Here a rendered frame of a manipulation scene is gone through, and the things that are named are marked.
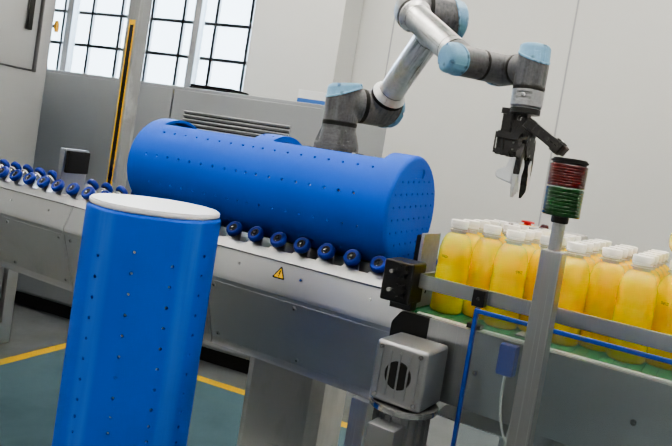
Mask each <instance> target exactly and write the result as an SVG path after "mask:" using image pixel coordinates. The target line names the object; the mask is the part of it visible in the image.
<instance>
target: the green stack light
mask: <svg viewBox="0 0 672 446"><path fill-rule="evenodd" d="M545 192H546V193H545V196H544V201H543V202H544V203H543V206H542V208H543V209H542V213H544V214H549V215H554V216H559V217H565V218H572V219H580V215H581V210H582V209H581V208H582V204H583V198H584V193H585V192H584V191H582V190H576V189H570V188H563V187H557V186H550V185H547V186H546V190H545Z"/></svg>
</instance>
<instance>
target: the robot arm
mask: <svg viewBox="0 0 672 446"><path fill-rule="evenodd" d="M394 17H395V20H396V22H397V23H398V25H399V26H400V27H401V28H402V29H403V30H405V31H406V32H409V33H413V34H414V35H413V37H412V38H411V40H410V41H409V43H408V44H407V46H406V47H405V49H404V50H403V52H402V53H401V55H400V56H399V58H398V59H397V61H396V62H395V64H394V65H393V67H392V68H391V70H390V71H389V73H388V74H387V76H386V77H385V79H384V80H383V81H380V82H377V83H376V84H375V85H374V87H373V88H372V90H368V89H363V84H361V83H331V84H329V85H328V88H327V93H326V95H325V97H326V99H325V106H324V113H323V120H322V126H321V128H320V130H319V132H318V134H317V137H316V139H315V141H314V145H313V147H318V148H324V149H333V150H338V151H344V152H351V153H352V152H355V153H358V150H359V147H358V141H357V134H356V128H357V123H360V124H366V125H372V126H378V127H381V128H392V127H395V126H396V125H398V124H399V123H400V121H401V120H402V118H403V116H404V115H403V113H404V112H405V97H404V95H405V94H406V93H407V91H408V90H409V89H410V87H411V86H412V84H413V83H414V82H415V80H416V79H417V77H418V76H419V75H420V73H421V72H422V70H423V69H424V68H425V66H426V65H427V63H428V62H429V61H430V59H431V58H432V56H433V55H434V54H435V55H436V56H437V57H438V64H439V69H440V70H441V71H442V72H444V73H448V74H450V75H452V76H461V77H465V78H470V79H475V80H479V81H484V82H486V83H487V84H489V85H491V86H497V87H503V86H511V85H513V88H512V95H511V101H510V105H511V107H510V108H506V107H502V112H501V113H503V119H502V125H501V130H498V131H496V133H495V139H494V145H493V151H492V152H495V154H500V155H504V156H506V157H511V158H510V159H509V160H508V162H507V165H506V166H505V167H503V168H500V169H497V170H496V173H495V175H496V177H497V178H499V179H501V180H503V181H505V182H508V183H510V184H511V187H510V197H513V196H514V195H515V194H516V193H517V192H518V191H519V198H522V197H523V195H524V194H525V193H526V190H527V187H528V184H529V180H530V176H531V172H532V167H533V161H534V153H535V147H536V140H535V139H536V137H537V138H539V139H540V140H541V141H542V142H543V143H545V144H546V145H547V146H548V147H549V148H548V149H549V150H550V151H551V152H552V153H553V154H555V155H557V156H558V155H559V156H562V157H563V156H564V155H565V154H566V153H567V152H568V151H569V148H568V147H567V144H566V143H565V142H564V141H563V140H561V139H559V138H556V137H555V136H553V135H552V134H551V133H550V132H549V131H547V130H546V129H545V128H544V127H543V126H541V125H540V124H539V123H538V122H536V121H535V120H534V119H532V118H531V117H540V112H541V111H540V109H542V106H543V100H544V95H545V88H546V82H547V77H548V71H549V65H550V64H551V63H550V58H551V48H550V47H549V46H548V45H546V44H542V43H537V42H525V43H522V44H521V45H520V48H519V51H518V54H513V55H505V54H501V53H496V52H492V51H488V50H484V49H480V48H476V47H472V46H471V45H469V44H468V43H467V42H466V41H465V40H463V39H462V37H463V36H464V35H465V33H466V30H467V27H468V22H469V11H468V8H467V5H466V4H465V3H464V2H463V1H461V0H397V2H396V3H395V6H394ZM520 119H521V120H520ZM496 138H497V142H496ZM495 144H496V147H495ZM519 185H520V190H519Z"/></svg>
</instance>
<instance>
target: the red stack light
mask: <svg viewBox="0 0 672 446"><path fill-rule="evenodd" d="M549 168H550V169H549V174H548V179H547V185H552V186H558V187H564V188H571V189H577V190H585V187H586V185H585V184H586V181H587V176H588V171H589V168H588V167H583V166H577V165H571V164H564V163H556V162H551V163H550V167H549Z"/></svg>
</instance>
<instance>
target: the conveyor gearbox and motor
mask: <svg viewBox="0 0 672 446"><path fill-rule="evenodd" d="M447 354H448V346H447V345H444V344H441V343H437V342H434V341H431V340H427V339H424V338H421V337H417V336H414V335H410V334H407V333H404V332H400V333H397V334H393V335H390V336H387V337H384V338H381V339H379V341H378V346H377V352H376V358H375V364H374V370H373V376H372V382H371V388H370V397H369V402H370V403H371V405H372V406H373V407H374V409H373V415H372V421H370V422H368V424H367V430H366V436H365V442H364V446H426V443H427V437H428V431H429V425H430V419H433V418H434V417H436V416H437V415H438V411H439V407H438V406H437V404H436V403H437V402H439V400H440V395H441V389H442V383H443V377H444V372H445V366H446V360H447Z"/></svg>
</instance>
